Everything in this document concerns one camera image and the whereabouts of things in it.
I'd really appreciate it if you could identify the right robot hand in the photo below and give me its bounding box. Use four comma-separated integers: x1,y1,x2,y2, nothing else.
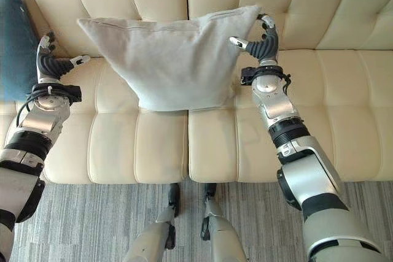
229,13,280,64

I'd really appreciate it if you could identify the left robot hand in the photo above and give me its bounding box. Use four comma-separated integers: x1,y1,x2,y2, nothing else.
36,31,91,84

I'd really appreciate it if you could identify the light grey cushion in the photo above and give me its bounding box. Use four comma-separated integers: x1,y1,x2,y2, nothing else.
77,4,263,113

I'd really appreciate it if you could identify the cream leather sofa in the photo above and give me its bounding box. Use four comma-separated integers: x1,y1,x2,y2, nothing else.
0,0,393,185

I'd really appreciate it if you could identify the dark teal cushion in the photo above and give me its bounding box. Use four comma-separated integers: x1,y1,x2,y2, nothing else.
0,0,40,102

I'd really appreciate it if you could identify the right silver robot leg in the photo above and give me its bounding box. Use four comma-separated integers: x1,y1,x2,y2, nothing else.
200,183,248,262

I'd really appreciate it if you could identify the silver robot leg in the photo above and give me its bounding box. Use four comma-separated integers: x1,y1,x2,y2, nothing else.
122,183,181,262
200,183,248,262

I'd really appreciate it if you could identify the left silver robot leg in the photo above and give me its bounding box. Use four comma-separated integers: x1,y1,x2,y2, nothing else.
122,183,181,262

